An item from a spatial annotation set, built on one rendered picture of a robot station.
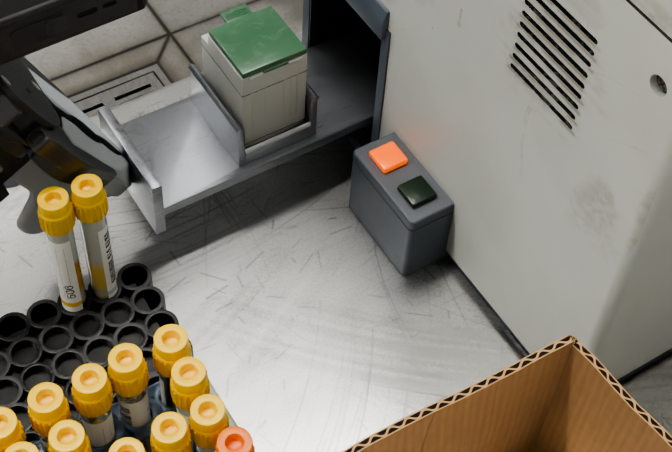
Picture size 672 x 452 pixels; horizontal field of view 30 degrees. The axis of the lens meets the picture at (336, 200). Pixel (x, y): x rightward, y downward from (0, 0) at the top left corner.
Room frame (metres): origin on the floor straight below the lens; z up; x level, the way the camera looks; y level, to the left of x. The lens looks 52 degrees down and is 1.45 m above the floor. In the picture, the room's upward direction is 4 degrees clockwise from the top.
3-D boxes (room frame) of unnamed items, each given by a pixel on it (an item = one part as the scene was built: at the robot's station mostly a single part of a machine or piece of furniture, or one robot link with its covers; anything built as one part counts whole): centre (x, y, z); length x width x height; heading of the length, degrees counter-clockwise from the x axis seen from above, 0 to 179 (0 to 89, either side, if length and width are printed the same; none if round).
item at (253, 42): (0.48, 0.05, 0.98); 0.05 x 0.04 x 0.01; 35
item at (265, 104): (0.48, 0.05, 0.95); 0.05 x 0.04 x 0.06; 35
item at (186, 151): (0.49, 0.03, 0.92); 0.21 x 0.07 x 0.05; 125
